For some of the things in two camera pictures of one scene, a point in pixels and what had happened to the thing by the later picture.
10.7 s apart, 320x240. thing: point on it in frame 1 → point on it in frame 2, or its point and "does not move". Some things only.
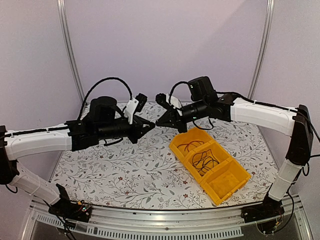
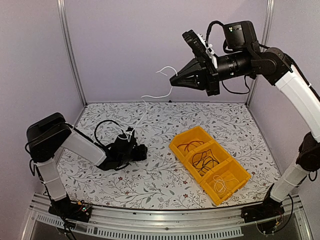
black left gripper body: x=110 y=132 → x=139 y=156
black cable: x=204 y=161 does not move
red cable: x=187 y=145 does not move
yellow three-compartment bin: x=222 y=176 does not move
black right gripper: x=169 y=120 → x=209 y=82
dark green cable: x=203 y=161 does not move
